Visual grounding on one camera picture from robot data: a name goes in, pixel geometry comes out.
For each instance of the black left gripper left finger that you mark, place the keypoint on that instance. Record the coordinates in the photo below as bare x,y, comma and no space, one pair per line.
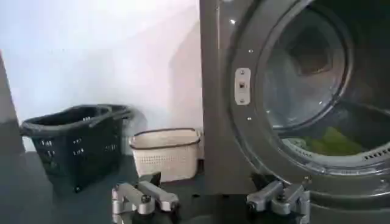
143,198

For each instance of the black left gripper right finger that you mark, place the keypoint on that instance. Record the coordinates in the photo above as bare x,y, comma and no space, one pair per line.
278,196

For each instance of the white plastic laundry basket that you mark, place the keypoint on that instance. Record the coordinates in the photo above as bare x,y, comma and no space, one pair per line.
166,153

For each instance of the green garment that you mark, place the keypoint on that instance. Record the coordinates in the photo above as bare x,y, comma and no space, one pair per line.
330,143

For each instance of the black plastic laundry basket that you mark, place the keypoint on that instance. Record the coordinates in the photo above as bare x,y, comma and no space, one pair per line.
76,146

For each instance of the grey dryer with round door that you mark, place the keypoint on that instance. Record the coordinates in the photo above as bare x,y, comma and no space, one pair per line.
225,128

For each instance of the silver door latch plate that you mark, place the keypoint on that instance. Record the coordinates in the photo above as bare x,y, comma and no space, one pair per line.
242,86

